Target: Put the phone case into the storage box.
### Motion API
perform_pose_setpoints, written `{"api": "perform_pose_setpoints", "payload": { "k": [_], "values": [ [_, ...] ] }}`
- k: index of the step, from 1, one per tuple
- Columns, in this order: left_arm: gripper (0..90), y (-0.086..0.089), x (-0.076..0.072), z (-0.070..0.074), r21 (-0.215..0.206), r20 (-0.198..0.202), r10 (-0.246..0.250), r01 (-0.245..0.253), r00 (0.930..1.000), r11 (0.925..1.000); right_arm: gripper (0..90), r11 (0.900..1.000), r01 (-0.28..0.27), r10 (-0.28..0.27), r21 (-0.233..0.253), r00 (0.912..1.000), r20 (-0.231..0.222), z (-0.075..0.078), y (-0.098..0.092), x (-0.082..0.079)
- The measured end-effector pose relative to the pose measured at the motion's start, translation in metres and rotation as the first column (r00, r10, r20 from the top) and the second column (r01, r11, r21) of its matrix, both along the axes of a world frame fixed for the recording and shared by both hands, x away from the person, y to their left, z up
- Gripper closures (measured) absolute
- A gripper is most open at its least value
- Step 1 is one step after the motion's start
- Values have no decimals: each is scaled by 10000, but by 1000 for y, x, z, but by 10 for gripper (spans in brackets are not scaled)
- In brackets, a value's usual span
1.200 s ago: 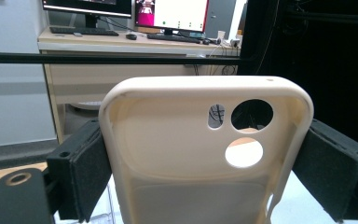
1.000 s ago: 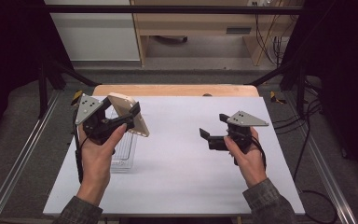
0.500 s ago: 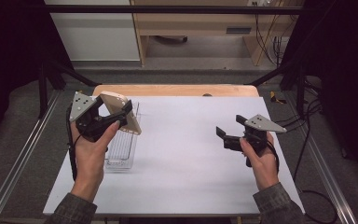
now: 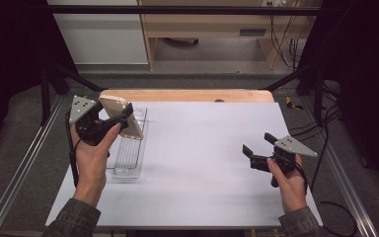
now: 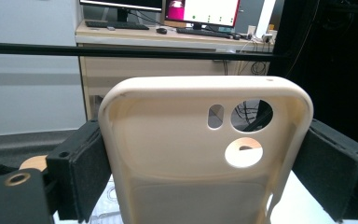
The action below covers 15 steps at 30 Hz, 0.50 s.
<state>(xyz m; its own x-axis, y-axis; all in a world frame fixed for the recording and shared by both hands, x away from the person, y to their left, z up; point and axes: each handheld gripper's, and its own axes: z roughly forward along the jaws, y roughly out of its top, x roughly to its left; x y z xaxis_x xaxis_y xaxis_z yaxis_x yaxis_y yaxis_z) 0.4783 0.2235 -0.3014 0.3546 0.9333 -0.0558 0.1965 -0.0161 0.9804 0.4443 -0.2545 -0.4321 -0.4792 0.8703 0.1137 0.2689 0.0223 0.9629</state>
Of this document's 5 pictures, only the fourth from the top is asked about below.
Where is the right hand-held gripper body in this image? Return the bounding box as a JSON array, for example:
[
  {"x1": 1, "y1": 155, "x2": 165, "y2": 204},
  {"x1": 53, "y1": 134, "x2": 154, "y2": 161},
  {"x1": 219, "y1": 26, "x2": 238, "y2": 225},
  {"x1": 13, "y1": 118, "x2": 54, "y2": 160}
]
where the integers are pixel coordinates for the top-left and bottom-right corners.
[{"x1": 249, "y1": 134, "x2": 319, "y2": 189}]

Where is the person's left hand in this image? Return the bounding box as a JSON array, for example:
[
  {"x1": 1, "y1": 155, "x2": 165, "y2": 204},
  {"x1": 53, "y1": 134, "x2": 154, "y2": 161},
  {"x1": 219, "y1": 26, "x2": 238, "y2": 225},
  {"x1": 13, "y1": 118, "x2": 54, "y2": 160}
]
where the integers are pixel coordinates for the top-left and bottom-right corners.
[{"x1": 69, "y1": 121, "x2": 122, "y2": 208}]

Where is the light wooden table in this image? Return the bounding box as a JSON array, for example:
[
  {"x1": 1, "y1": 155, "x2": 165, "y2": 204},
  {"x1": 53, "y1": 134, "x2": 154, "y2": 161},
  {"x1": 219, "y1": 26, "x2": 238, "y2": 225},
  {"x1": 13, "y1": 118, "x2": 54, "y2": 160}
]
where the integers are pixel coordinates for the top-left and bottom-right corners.
[{"x1": 98, "y1": 89, "x2": 275, "y2": 104}]

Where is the black horizontal frame bar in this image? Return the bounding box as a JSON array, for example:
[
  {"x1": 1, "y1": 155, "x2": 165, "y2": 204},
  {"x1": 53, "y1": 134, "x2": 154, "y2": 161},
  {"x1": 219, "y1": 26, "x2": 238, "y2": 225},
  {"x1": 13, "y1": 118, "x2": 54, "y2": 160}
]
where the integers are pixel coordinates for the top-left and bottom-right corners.
[{"x1": 29, "y1": 4, "x2": 330, "y2": 16}]

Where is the white cabinet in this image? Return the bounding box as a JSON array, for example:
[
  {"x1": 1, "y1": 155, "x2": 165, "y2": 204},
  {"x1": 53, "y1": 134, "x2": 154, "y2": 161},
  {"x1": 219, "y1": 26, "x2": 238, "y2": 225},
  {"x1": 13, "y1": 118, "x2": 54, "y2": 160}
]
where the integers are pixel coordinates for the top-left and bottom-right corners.
[{"x1": 46, "y1": 0, "x2": 150, "y2": 66}]

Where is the yellow and black tape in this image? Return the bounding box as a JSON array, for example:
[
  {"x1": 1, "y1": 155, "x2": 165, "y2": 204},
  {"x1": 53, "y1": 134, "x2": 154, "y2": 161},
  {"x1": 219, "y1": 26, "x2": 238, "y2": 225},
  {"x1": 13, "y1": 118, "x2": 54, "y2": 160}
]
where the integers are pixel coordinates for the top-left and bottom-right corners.
[{"x1": 285, "y1": 96, "x2": 304, "y2": 112}]

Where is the black metal stand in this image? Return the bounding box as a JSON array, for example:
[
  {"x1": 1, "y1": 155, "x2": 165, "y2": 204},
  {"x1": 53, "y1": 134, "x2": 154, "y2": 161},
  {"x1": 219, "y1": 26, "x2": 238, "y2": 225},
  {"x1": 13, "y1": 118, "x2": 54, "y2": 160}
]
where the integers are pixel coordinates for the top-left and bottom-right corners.
[
  {"x1": 39, "y1": 62, "x2": 108, "y2": 126},
  {"x1": 262, "y1": 61, "x2": 326, "y2": 123}
]

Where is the bundle of hanging cables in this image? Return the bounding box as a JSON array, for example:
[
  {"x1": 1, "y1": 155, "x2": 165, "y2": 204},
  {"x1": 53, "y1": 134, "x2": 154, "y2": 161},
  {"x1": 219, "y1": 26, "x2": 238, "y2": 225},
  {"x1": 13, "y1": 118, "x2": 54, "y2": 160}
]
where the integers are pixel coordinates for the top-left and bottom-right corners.
[{"x1": 268, "y1": 1, "x2": 309, "y2": 71}]

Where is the aluminium rail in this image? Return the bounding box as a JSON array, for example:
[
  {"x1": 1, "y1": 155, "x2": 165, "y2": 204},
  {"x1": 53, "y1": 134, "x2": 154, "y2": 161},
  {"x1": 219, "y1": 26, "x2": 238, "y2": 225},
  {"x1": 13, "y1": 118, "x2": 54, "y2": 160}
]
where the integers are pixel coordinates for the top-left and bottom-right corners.
[
  {"x1": 300, "y1": 98, "x2": 379, "y2": 237},
  {"x1": 0, "y1": 95, "x2": 65, "y2": 237}
]

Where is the phone with illustrated case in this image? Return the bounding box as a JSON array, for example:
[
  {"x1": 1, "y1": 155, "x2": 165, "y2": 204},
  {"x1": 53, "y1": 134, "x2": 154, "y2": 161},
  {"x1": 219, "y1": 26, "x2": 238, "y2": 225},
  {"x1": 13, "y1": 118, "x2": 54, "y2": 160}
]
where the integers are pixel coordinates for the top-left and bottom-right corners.
[{"x1": 98, "y1": 94, "x2": 145, "y2": 141}]

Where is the black floor cable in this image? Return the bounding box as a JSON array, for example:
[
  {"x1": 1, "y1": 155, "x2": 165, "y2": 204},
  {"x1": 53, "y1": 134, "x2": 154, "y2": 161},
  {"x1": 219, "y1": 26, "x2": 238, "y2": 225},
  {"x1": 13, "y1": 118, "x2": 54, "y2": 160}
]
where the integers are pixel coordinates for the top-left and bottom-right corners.
[{"x1": 289, "y1": 105, "x2": 359, "y2": 237}]

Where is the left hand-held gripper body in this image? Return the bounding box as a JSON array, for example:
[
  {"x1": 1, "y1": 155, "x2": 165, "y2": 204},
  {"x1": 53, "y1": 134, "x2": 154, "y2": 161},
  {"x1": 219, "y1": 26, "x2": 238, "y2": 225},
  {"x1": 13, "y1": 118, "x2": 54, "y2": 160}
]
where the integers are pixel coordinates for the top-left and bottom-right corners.
[{"x1": 68, "y1": 95, "x2": 130, "y2": 147}]

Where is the wooden desk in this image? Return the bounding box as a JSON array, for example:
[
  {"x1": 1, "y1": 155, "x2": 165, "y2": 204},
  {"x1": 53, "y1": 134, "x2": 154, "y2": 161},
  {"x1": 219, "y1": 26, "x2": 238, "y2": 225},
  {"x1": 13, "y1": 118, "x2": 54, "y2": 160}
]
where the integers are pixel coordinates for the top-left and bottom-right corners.
[{"x1": 137, "y1": 0, "x2": 322, "y2": 71}]

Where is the person's right hand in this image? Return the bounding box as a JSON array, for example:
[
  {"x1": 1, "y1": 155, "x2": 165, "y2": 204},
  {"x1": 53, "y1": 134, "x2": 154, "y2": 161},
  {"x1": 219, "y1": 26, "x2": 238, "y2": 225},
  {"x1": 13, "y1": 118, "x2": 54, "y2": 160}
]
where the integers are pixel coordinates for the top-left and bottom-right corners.
[{"x1": 266, "y1": 154, "x2": 309, "y2": 214}]

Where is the black hose under desk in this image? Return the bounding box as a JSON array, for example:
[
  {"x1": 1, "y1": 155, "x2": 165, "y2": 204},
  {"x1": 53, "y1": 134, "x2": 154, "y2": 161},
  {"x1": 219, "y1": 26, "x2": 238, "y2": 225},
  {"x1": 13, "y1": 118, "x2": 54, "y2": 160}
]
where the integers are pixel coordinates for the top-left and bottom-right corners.
[{"x1": 162, "y1": 37, "x2": 199, "y2": 47}]

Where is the clear plastic tray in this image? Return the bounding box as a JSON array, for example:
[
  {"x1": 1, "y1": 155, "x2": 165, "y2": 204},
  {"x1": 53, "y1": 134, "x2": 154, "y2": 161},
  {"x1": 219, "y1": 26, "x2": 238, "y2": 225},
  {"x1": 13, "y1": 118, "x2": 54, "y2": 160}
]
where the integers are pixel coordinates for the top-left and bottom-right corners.
[{"x1": 105, "y1": 106, "x2": 150, "y2": 182}]

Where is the white table board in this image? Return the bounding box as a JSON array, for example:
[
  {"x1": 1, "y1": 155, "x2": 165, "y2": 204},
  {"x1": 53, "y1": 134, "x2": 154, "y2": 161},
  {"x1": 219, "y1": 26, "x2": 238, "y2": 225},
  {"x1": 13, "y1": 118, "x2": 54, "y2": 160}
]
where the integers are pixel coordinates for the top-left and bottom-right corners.
[{"x1": 44, "y1": 101, "x2": 324, "y2": 230}]

